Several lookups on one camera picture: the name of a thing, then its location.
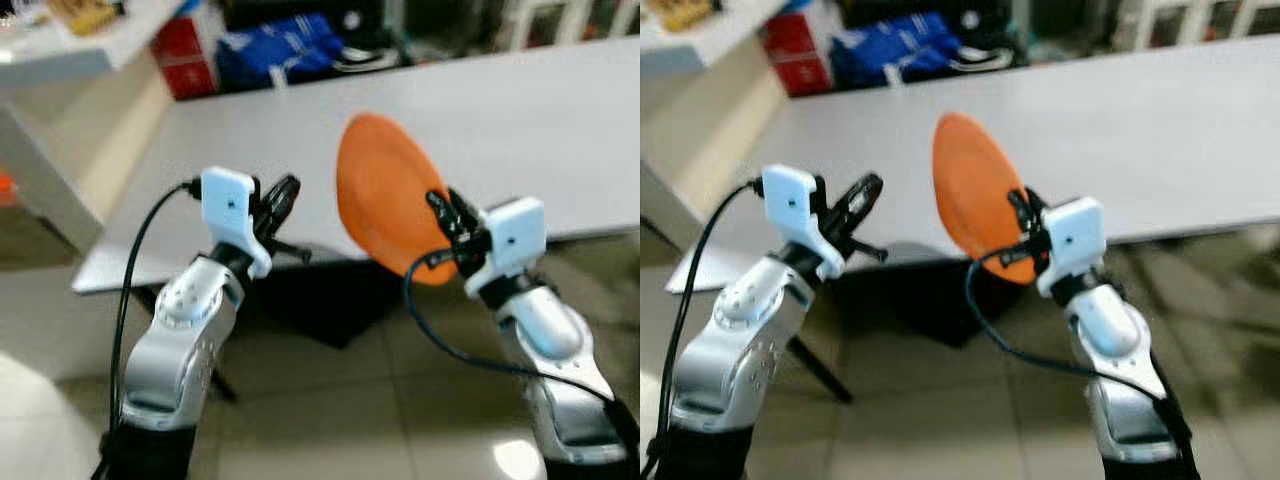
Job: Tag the blue bag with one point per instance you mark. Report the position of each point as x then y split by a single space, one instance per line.
280 50
895 50

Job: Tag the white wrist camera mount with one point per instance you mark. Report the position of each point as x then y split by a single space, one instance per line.
515 240
795 210
232 210
1075 240

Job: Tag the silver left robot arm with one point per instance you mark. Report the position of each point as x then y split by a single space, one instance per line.
180 350
735 350

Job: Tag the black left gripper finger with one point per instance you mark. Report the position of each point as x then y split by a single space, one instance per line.
286 198
868 250
866 195
292 251

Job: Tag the black table leg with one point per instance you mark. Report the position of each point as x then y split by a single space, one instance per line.
820 370
223 385

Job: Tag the red box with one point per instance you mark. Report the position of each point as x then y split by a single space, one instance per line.
187 58
800 55

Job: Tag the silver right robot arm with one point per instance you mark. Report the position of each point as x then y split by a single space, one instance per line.
550 340
1110 340

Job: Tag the orange plate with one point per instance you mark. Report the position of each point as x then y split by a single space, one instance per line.
385 195
975 195

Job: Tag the white rack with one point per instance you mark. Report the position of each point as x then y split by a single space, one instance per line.
1200 20
570 20

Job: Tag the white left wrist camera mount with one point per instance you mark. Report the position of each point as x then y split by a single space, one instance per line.
795 210
232 210

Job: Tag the black and white shoe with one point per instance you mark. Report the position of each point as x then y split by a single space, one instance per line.
985 58
365 60

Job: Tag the white side counter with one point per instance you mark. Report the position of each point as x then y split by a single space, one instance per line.
70 55
700 45

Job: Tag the yellow snack pack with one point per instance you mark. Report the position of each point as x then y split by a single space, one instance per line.
85 15
690 13

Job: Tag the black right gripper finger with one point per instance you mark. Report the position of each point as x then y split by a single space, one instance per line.
445 215
1038 210
1021 212
465 212

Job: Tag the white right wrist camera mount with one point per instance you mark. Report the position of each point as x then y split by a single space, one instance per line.
515 240
1075 240

